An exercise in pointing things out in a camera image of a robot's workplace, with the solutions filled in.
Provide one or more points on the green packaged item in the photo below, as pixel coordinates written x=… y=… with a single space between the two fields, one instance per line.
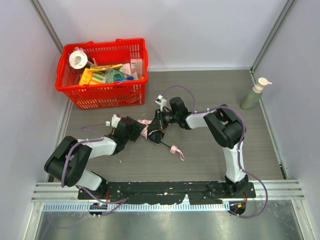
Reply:
x=117 y=76

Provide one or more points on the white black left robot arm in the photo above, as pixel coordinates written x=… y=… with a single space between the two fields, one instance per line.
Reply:
x=69 y=160

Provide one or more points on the white tape roll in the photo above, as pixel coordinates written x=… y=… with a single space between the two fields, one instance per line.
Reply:
x=78 y=59

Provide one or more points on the red plastic shopping basket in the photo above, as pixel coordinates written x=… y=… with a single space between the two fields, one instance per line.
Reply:
x=107 y=95

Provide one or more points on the white pink small box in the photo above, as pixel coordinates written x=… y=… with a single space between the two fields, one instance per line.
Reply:
x=136 y=65

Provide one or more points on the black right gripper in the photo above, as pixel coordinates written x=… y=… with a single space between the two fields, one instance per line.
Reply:
x=160 y=119

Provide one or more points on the white slotted cable duct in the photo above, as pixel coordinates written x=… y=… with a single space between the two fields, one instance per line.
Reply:
x=88 y=206

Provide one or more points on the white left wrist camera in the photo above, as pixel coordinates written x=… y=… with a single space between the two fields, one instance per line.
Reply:
x=114 y=121

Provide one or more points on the aluminium frame rail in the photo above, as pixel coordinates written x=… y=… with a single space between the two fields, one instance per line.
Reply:
x=53 y=192

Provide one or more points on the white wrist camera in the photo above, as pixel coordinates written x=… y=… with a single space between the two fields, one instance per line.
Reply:
x=161 y=101
x=114 y=121

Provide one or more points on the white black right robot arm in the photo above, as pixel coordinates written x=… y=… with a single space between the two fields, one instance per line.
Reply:
x=225 y=125

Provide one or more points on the yellow snack packet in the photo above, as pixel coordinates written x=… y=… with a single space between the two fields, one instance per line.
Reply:
x=102 y=68

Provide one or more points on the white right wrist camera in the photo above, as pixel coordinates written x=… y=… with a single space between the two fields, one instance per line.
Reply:
x=161 y=101

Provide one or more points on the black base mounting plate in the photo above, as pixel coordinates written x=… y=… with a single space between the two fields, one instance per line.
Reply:
x=166 y=192

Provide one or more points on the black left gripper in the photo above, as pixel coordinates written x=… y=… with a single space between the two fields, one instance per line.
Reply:
x=135 y=130

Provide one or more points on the green pump soap bottle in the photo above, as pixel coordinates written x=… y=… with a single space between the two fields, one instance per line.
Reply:
x=253 y=97

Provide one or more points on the pink folding umbrella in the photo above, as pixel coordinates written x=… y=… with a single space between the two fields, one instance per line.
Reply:
x=156 y=136

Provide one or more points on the orange yellow snack box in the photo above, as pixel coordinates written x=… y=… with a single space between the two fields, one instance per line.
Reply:
x=91 y=78

